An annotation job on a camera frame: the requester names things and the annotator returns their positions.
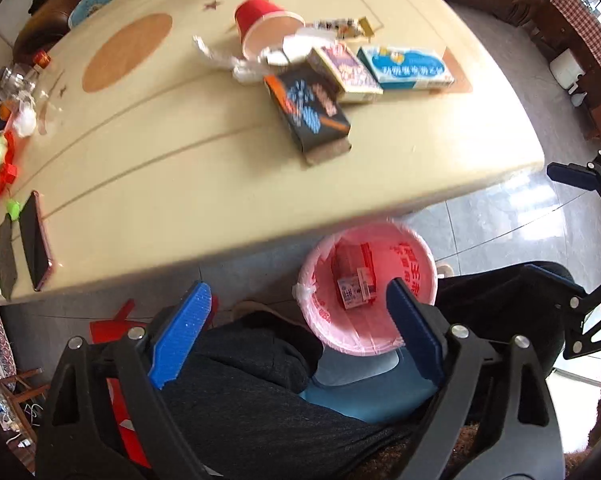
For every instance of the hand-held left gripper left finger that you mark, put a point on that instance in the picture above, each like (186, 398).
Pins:
(180, 335)

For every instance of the white crumpled paper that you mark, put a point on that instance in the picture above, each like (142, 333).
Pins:
(300, 42)

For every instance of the small wooden stool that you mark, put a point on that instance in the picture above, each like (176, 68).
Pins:
(23, 395)

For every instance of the white round appliance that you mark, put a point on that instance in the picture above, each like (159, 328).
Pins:
(564, 70)

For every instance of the smartphone in pink case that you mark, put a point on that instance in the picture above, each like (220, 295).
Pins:
(33, 240)

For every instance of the small printed wrapper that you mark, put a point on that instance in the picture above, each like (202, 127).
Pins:
(335, 25)

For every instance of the small white jug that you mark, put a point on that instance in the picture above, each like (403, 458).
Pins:
(577, 92)

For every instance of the purple printed cardboard box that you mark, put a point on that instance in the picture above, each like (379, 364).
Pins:
(345, 67)

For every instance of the red cardboard box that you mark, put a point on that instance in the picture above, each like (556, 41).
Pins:
(353, 260)

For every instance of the red green plastic toy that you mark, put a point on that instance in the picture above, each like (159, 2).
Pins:
(3, 160)

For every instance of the white red small box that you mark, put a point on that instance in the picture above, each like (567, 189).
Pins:
(355, 290)

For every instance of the red paper cup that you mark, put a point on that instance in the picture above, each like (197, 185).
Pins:
(255, 15)

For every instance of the brown leather sofa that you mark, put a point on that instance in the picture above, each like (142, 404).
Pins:
(45, 25)

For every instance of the small green plastic piece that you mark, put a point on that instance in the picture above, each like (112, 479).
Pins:
(14, 208)

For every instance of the red plastic stool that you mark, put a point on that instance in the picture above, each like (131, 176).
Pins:
(105, 330)

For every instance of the blue plastic stool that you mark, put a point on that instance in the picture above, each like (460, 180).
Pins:
(370, 390)

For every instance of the red checked cloth table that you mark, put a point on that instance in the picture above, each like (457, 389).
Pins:
(590, 35)

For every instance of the brown furry rug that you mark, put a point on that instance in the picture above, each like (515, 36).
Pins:
(600, 410)

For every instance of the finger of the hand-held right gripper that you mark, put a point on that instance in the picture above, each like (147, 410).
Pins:
(570, 175)
(555, 277)

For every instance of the black printed cardboard box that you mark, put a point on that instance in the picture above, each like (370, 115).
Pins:
(305, 105)

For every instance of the pink bag lined bin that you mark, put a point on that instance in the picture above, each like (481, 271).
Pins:
(380, 330)

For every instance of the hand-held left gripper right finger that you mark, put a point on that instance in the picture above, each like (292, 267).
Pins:
(415, 330)

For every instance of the blue white cardboard box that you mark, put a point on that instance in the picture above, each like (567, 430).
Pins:
(405, 67)

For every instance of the clear crumpled plastic bag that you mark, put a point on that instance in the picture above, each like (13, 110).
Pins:
(24, 120)

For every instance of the white tissue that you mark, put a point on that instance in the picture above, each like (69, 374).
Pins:
(240, 67)

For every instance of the person's left leg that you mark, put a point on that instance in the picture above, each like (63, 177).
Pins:
(260, 400)

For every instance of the gold foil wrapper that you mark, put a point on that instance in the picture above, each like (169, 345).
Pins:
(365, 27)

